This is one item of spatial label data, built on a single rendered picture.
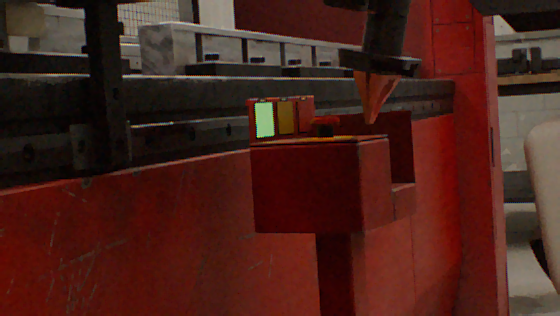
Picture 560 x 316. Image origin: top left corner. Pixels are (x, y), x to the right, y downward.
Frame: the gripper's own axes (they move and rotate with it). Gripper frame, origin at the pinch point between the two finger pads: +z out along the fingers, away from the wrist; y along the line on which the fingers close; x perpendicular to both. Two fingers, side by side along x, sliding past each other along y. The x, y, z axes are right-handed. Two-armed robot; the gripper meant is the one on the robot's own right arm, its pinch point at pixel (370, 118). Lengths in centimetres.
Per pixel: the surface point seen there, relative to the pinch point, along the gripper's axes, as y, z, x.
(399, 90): 33, 5, -98
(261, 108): 10.8, 0.2, 12.4
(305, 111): 10.6, 1.2, -0.9
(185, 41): 35.4, -5.2, -4.4
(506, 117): 152, 68, -678
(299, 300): 14.3, 35.6, -17.5
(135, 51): 64, 1, -31
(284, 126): 10.2, 2.9, 6.1
